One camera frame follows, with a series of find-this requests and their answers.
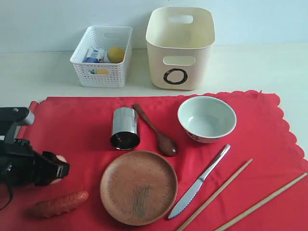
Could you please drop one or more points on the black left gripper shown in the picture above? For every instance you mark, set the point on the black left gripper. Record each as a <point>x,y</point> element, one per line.
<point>17,165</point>

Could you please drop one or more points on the brown egg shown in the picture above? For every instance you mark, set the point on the brown egg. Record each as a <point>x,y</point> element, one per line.
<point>61,158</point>

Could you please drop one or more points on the red sausage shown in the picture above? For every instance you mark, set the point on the red sausage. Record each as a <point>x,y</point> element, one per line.
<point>59,205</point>

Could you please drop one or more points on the yellow cheese wedge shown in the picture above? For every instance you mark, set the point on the yellow cheese wedge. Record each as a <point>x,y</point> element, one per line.
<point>102,71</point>

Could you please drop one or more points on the blue white milk carton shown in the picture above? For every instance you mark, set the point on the blue white milk carton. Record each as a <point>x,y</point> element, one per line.
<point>94,56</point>

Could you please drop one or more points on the yellow lemon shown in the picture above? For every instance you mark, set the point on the yellow lemon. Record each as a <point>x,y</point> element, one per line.
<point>116,54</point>

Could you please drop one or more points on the shiny steel cup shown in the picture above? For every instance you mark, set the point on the shiny steel cup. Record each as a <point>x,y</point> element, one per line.
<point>125,129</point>

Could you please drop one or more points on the brown wooden plate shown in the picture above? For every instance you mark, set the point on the brown wooden plate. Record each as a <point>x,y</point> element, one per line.
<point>138,188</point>

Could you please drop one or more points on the white perforated plastic basket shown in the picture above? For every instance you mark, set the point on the white perforated plastic basket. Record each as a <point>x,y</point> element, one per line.
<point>103,37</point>

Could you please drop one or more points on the brown wooden spoon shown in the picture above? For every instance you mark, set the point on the brown wooden spoon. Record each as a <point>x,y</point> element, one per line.
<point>166,145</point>

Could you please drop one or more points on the steel table knife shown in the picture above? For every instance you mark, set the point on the steel table knife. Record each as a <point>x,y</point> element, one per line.
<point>185,200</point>

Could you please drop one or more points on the white ceramic bowl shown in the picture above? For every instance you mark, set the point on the white ceramic bowl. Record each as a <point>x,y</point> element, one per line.
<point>206,119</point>

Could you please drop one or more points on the left wooden chopstick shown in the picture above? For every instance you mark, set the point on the left wooden chopstick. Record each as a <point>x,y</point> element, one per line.
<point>213,196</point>

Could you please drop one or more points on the wooden chopstick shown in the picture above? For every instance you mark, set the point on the wooden chopstick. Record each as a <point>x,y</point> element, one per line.
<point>260,204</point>
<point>213,196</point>

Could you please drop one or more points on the red scalloped table cloth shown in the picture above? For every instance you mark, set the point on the red scalloped table cloth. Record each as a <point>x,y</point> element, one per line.
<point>79,128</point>

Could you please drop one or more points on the cream plastic bin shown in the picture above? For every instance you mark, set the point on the cream plastic bin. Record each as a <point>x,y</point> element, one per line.
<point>179,41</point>

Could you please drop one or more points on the right wooden chopstick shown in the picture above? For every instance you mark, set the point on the right wooden chopstick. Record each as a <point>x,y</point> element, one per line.
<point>260,204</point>

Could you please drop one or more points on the black wrist camera on left gripper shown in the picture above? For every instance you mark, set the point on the black wrist camera on left gripper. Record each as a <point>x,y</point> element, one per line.
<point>11,118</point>

